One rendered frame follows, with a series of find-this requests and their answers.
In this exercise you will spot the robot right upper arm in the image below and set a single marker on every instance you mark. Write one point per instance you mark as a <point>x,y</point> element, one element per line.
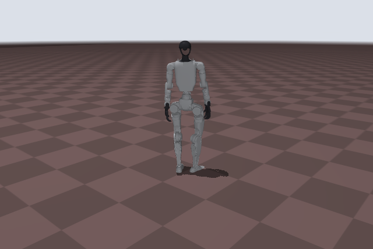
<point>202,74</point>

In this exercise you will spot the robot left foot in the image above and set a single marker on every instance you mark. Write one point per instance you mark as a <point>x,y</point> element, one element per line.
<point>179,168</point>

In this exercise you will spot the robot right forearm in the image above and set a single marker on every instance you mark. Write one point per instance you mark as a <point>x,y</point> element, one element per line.
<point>206,96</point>

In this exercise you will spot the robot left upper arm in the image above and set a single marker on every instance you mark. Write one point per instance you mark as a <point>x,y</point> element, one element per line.
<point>169,75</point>

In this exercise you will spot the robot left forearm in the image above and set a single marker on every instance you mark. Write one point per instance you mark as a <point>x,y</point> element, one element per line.
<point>167,97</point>

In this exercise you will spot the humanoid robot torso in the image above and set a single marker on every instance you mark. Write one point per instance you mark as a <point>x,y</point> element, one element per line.
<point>185,77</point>

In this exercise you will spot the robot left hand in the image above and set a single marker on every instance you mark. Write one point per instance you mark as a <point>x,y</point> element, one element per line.
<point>166,111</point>

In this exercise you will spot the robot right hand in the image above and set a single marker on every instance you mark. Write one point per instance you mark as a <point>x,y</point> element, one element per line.
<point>207,110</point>

